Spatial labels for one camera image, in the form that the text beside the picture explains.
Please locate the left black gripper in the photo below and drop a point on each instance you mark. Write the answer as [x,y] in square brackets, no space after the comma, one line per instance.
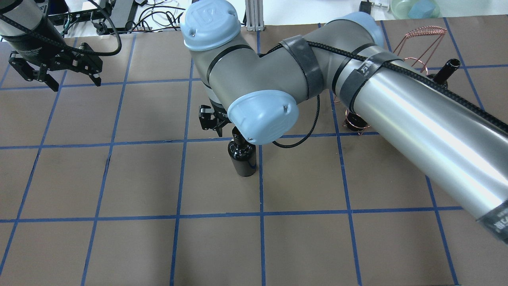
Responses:
[39,51]

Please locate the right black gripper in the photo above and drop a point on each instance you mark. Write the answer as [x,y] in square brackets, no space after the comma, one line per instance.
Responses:
[206,118]

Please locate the dark wine bottle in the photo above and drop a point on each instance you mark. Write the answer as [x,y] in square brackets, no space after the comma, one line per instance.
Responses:
[242,154]

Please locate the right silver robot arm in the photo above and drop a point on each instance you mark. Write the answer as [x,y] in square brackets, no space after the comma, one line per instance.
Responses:
[459,146]

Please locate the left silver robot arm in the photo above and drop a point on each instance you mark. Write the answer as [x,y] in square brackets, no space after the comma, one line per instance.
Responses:
[24,21]

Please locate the dark bottle in basket end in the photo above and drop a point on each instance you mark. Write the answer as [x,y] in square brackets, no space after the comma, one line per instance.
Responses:
[355,122]

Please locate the dark bottle in basket side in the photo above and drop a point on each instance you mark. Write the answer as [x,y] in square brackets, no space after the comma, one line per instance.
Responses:
[442,76]

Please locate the green glass bowl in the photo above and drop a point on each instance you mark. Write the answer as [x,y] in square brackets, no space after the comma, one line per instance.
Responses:
[400,8]

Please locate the blue sponge block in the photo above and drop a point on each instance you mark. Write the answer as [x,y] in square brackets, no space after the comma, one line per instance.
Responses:
[422,9]

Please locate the aluminium frame post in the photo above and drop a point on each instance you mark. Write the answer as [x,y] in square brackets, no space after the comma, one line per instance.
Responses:
[254,15]

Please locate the copper wire wine basket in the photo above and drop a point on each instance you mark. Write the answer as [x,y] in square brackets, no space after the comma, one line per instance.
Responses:
[417,47]

